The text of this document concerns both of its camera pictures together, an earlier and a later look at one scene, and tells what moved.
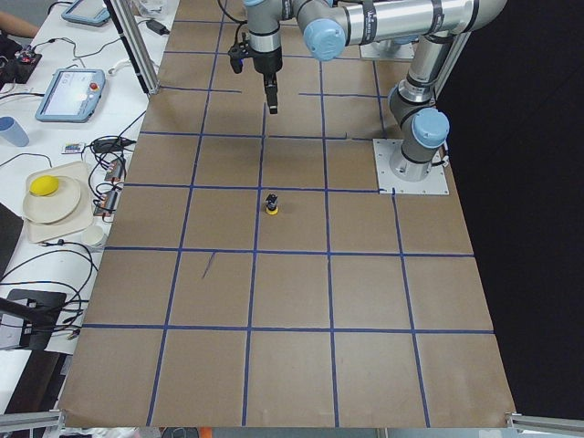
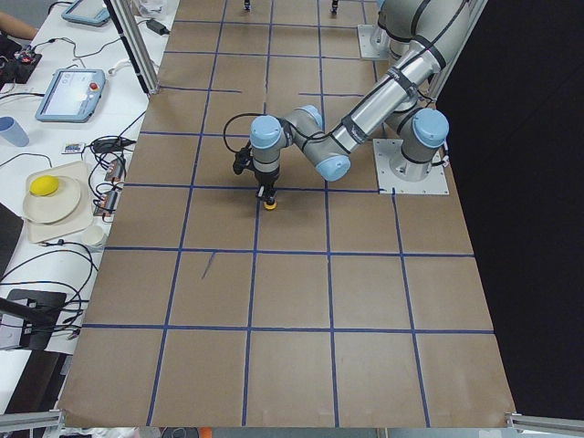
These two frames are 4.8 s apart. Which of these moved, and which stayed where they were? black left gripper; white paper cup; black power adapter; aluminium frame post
Moved: black left gripper
Stayed: black power adapter; white paper cup; aluminium frame post
